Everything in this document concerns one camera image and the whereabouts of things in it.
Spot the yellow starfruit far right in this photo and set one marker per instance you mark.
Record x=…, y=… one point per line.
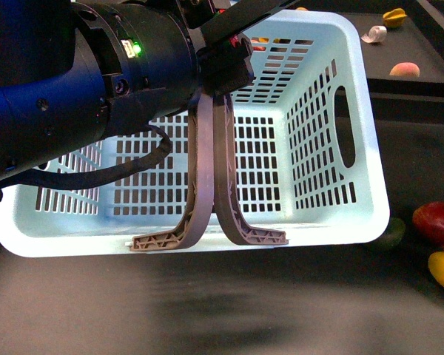
x=395, y=18

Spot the green avocado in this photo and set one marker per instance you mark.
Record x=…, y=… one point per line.
x=390, y=238

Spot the peach at tray front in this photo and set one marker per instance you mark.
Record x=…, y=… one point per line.
x=407, y=69

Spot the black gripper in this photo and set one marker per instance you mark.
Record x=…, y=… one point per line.
x=227, y=67

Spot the light blue plastic basket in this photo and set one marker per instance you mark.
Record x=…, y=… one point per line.
x=307, y=159

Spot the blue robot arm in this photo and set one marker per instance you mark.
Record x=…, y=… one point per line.
x=74, y=73

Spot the red mango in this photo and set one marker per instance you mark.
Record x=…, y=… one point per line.
x=429, y=221

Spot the black fruit display tray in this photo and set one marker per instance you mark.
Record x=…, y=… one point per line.
x=419, y=40

